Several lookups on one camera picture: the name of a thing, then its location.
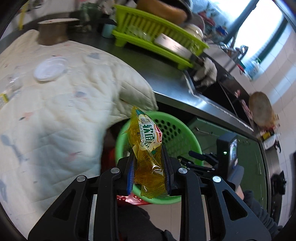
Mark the steel cleaver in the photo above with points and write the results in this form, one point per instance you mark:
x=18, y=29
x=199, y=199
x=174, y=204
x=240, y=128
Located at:
x=171, y=45

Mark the teal cup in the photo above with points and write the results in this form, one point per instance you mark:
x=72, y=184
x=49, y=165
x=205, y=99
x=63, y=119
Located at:
x=108, y=30

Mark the yellow snack wrapper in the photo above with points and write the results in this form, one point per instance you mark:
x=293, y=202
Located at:
x=145, y=148

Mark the white bowl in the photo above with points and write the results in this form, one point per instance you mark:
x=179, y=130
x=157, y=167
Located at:
x=194, y=31

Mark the person's right forearm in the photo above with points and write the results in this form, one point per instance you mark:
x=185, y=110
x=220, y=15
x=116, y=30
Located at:
x=256, y=208

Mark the clear plastic bottle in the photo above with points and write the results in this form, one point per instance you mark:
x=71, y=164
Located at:
x=12, y=85

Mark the white rag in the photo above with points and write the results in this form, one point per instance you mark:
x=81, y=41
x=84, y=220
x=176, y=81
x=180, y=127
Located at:
x=207, y=71

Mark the white quilted blanket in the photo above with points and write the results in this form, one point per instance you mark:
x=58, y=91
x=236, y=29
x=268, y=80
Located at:
x=69, y=115

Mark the white plastic lid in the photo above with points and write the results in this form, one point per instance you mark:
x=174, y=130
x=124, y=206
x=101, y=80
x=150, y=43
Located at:
x=49, y=69

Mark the steel sink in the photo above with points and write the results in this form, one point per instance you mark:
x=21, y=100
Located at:
x=222, y=97

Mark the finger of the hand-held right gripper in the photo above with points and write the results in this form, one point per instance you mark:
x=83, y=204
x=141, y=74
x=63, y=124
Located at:
x=196, y=156
x=192, y=165

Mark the red plastic stool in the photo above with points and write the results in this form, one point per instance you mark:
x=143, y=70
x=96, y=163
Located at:
x=129, y=200

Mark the black gas stove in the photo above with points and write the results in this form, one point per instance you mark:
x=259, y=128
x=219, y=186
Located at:
x=277, y=192

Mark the metal faucet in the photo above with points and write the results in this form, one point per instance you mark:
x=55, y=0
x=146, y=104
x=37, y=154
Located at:
x=233, y=51

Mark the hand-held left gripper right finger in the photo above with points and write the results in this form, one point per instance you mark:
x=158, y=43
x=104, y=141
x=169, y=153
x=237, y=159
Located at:
x=167, y=176

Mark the green plastic basket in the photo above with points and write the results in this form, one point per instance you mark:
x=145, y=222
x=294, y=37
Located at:
x=175, y=136

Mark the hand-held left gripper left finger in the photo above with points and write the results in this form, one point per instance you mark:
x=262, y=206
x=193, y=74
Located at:
x=130, y=180

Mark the green cabinet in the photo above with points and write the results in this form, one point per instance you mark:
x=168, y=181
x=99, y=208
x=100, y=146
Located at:
x=208, y=139

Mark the brown pot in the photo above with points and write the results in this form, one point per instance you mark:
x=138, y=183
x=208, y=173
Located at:
x=161, y=9

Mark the green dish rack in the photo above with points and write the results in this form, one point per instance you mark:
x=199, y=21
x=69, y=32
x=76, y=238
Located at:
x=138, y=27

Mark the grey plate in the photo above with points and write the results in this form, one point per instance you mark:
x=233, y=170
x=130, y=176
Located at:
x=200, y=19

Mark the dish soap bottle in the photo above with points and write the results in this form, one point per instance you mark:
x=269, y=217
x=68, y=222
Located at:
x=253, y=69

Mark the round wooden cutting board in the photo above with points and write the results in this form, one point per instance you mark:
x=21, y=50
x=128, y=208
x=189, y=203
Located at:
x=260, y=109

